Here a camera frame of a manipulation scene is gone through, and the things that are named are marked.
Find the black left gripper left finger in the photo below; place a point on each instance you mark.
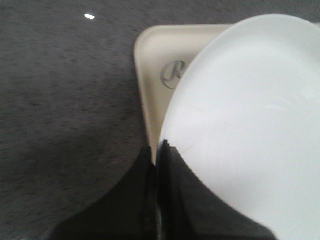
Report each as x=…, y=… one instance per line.
x=126, y=212

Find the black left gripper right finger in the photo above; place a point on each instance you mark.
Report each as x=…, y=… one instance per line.
x=188, y=210

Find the white round plate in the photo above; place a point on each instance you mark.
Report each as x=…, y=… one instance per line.
x=284, y=198

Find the cream rabbit serving tray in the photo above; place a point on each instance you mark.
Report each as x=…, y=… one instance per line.
x=157, y=75

